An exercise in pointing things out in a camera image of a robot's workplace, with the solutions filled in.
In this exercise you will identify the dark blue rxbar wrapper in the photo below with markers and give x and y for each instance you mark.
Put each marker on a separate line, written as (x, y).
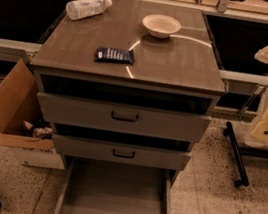
(113, 55)

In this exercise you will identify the grey top drawer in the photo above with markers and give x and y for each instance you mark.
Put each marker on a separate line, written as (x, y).
(123, 118)

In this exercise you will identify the grey middle drawer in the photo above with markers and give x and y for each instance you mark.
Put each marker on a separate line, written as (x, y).
(118, 152)

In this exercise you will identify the grey drawer cabinet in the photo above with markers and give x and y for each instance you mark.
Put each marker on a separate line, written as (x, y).
(135, 85)

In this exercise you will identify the grey open bottom drawer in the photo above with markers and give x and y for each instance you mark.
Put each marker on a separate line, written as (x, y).
(101, 187)

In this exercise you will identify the black metal stand leg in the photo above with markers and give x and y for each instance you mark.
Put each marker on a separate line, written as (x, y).
(243, 178)

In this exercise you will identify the white paper bowl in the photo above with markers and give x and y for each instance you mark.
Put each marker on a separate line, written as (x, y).
(160, 26)

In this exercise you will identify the clear plastic water bottle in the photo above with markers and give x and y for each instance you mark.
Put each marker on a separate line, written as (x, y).
(86, 8)

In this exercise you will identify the crumpled items in box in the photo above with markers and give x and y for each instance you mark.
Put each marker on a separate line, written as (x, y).
(37, 132)

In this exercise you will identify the open cardboard box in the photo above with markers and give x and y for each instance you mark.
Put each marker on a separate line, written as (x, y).
(19, 103)

